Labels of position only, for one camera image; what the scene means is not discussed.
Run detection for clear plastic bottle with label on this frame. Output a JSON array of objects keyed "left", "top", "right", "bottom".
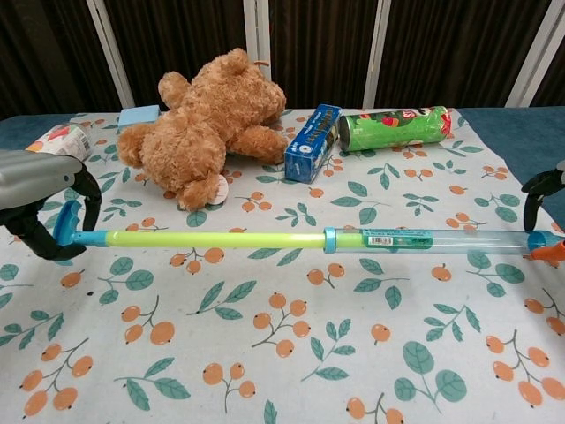
[{"left": 25, "top": 123, "right": 93, "bottom": 162}]

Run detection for leaf and berry print cloth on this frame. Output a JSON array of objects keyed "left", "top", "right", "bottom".
[{"left": 0, "top": 108, "right": 565, "bottom": 424}]

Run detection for teal table cover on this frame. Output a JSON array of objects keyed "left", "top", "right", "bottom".
[{"left": 0, "top": 107, "right": 565, "bottom": 222}]

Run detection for dark pleated curtain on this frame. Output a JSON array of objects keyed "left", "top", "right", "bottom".
[{"left": 0, "top": 0, "right": 565, "bottom": 121}]

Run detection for silver and black right robot hand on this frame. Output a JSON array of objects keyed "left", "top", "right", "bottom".
[{"left": 520, "top": 160, "right": 565, "bottom": 233}]

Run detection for green chips can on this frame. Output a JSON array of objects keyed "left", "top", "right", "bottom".
[{"left": 337, "top": 104, "right": 455, "bottom": 155}]

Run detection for white frame post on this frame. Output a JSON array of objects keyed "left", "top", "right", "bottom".
[
  {"left": 86, "top": 0, "right": 136, "bottom": 110},
  {"left": 361, "top": 0, "right": 392, "bottom": 110},
  {"left": 244, "top": 0, "right": 272, "bottom": 81},
  {"left": 505, "top": 0, "right": 565, "bottom": 109}
]

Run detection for light blue block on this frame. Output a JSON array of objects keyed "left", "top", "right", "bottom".
[{"left": 118, "top": 104, "right": 161, "bottom": 131}]

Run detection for blue and green water pump toy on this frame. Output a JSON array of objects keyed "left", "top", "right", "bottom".
[{"left": 52, "top": 200, "right": 565, "bottom": 269}]

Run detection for silver and black left robot hand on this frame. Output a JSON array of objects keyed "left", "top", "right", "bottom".
[{"left": 0, "top": 149, "right": 104, "bottom": 262}]

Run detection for brown teddy bear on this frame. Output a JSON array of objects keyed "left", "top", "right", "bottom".
[{"left": 117, "top": 47, "right": 290, "bottom": 212}]

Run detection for blue cardboard box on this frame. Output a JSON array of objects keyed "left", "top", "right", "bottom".
[{"left": 283, "top": 103, "right": 344, "bottom": 184}]

